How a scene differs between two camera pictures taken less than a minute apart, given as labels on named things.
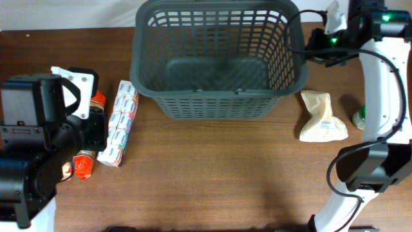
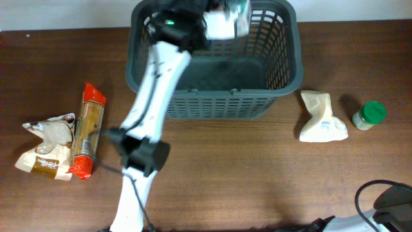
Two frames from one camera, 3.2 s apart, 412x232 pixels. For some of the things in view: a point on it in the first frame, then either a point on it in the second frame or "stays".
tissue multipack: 123,111 to 243,23
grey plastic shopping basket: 217,59 stays
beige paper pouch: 323,127 stays
